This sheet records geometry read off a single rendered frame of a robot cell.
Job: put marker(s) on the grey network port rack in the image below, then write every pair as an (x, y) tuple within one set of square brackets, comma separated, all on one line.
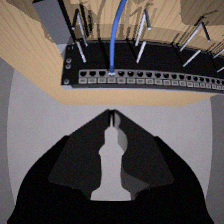
[(93, 71)]

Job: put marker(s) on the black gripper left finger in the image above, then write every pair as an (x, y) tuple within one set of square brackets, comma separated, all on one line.
[(73, 162)]

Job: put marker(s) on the blue network cable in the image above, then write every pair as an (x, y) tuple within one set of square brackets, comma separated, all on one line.
[(114, 29)]

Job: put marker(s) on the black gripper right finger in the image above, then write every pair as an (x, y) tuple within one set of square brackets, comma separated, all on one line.
[(149, 163)]

